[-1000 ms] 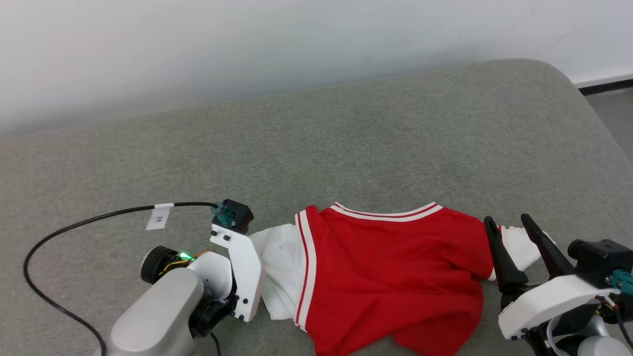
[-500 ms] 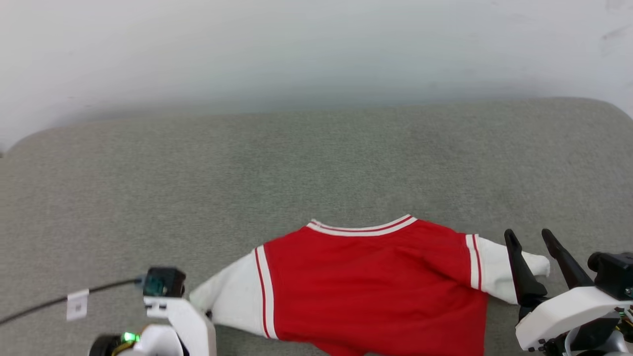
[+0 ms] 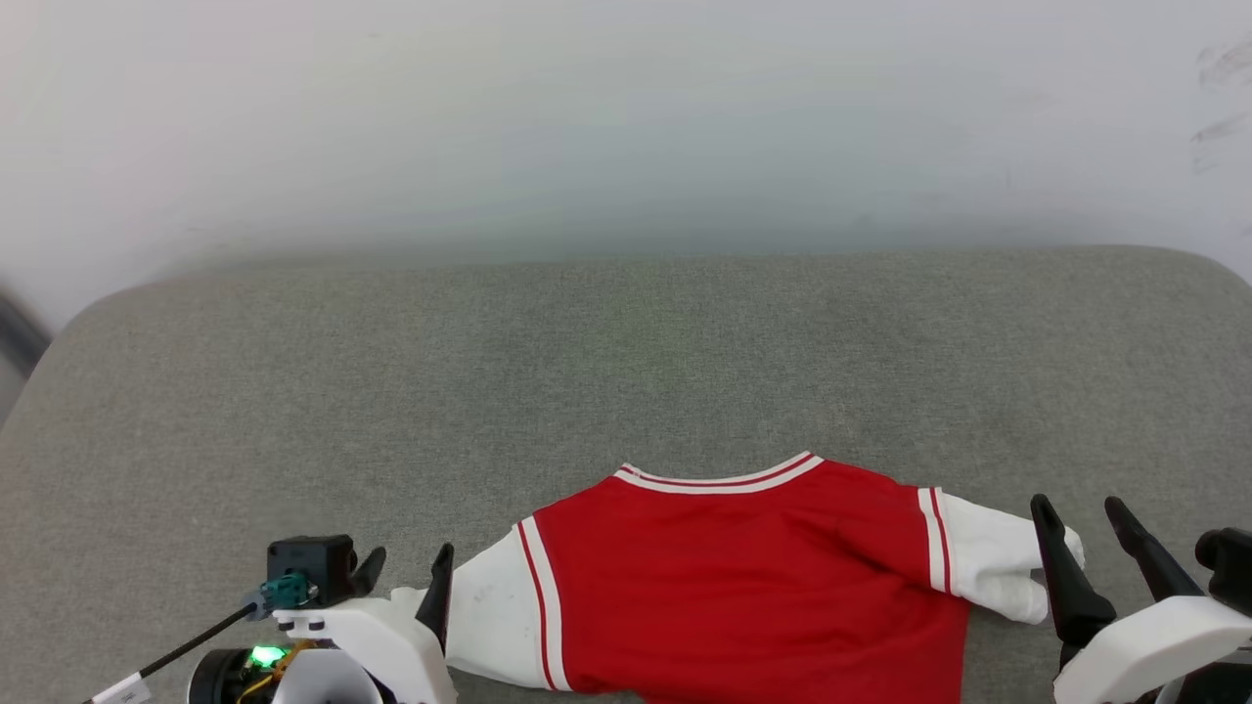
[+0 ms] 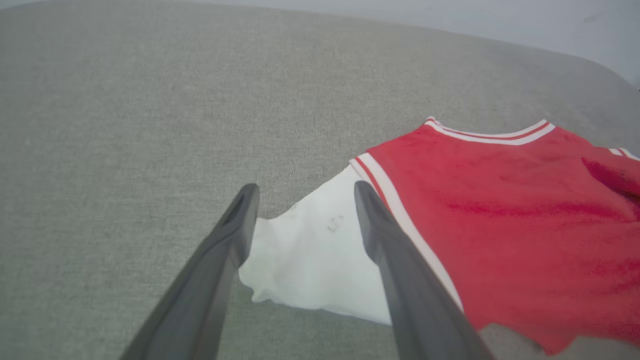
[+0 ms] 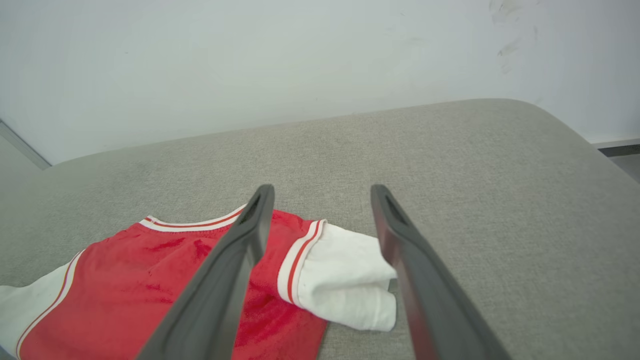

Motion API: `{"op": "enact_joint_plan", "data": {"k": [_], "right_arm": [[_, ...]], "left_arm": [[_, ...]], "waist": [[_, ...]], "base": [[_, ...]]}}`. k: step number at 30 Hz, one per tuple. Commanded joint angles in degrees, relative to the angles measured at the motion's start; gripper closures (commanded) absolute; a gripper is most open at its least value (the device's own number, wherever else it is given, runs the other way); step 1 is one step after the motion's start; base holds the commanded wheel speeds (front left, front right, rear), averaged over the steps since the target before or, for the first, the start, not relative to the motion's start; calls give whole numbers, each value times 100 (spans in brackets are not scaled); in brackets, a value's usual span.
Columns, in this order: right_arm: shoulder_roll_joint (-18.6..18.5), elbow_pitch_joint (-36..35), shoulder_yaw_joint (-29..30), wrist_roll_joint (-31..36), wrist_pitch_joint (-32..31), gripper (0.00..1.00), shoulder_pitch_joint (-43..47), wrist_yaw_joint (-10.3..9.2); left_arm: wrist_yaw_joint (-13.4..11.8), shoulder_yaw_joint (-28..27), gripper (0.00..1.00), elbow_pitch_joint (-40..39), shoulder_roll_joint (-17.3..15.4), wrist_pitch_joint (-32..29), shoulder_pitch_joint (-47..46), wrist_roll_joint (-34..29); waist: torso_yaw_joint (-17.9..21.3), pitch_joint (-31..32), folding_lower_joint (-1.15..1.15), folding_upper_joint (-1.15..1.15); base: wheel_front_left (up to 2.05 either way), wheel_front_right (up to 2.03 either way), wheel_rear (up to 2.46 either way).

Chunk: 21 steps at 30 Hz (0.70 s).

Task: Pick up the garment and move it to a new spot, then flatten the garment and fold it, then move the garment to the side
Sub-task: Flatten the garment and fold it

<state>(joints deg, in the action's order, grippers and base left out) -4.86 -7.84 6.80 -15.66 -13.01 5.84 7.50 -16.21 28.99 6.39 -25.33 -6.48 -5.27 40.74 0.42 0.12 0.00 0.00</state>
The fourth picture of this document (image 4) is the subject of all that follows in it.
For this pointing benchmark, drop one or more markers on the red white jersey shirt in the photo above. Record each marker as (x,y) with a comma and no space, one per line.
(500,225)

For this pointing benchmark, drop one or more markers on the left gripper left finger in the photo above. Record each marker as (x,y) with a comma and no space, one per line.
(200,300)

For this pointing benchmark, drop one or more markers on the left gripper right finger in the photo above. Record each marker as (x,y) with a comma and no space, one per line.
(420,305)

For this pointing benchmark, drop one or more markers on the grey fabric sofa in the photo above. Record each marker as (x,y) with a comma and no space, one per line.
(125,125)

